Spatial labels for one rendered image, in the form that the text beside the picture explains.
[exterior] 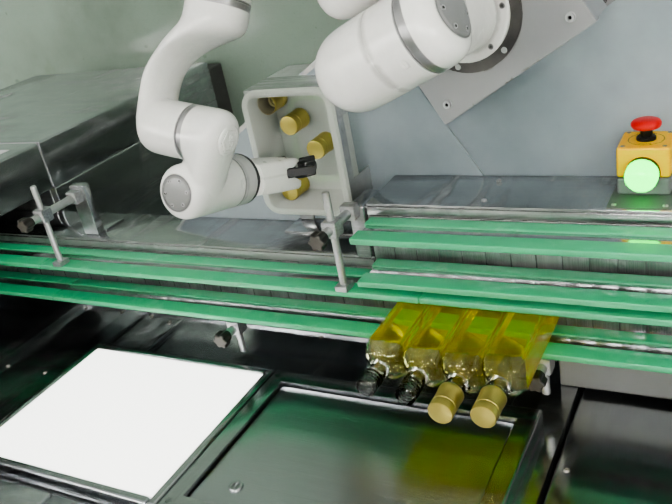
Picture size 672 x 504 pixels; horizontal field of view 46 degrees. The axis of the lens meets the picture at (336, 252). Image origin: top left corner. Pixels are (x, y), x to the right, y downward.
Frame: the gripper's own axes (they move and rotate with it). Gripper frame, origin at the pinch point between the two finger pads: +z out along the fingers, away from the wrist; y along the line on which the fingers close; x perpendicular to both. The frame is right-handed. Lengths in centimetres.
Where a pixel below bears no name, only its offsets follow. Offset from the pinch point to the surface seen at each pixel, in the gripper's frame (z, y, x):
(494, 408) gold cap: -20, 39, -28
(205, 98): 73, -75, 12
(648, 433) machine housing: 4, 53, -40
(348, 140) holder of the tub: 8.1, 6.0, 3.2
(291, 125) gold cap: 5.9, -3.5, 6.3
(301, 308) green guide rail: 4.4, -3.9, -25.4
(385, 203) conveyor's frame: 3.2, 14.5, -6.5
